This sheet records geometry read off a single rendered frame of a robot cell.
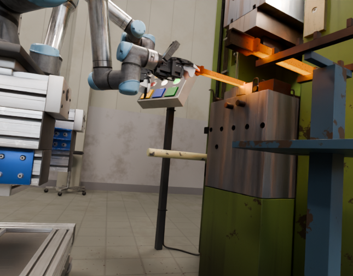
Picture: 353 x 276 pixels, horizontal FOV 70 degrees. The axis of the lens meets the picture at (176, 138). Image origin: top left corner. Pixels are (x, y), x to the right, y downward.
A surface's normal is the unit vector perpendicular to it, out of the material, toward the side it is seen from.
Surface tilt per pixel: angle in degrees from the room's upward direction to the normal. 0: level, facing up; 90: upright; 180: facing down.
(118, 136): 90
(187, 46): 90
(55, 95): 90
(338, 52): 90
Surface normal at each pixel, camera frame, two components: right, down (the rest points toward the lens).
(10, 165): 0.26, -0.06
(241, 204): -0.86, -0.11
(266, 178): 0.50, -0.03
